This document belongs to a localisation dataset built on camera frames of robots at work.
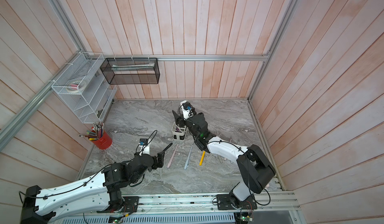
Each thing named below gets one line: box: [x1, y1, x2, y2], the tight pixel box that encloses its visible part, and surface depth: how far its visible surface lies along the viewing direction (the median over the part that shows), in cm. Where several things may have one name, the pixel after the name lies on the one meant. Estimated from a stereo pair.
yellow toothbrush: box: [199, 150, 206, 166], surface depth 90 cm
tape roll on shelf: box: [66, 80, 83, 93], surface depth 74 cm
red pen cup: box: [91, 130, 113, 150], surface depth 89 cm
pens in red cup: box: [78, 122, 105, 141], surface depth 87 cm
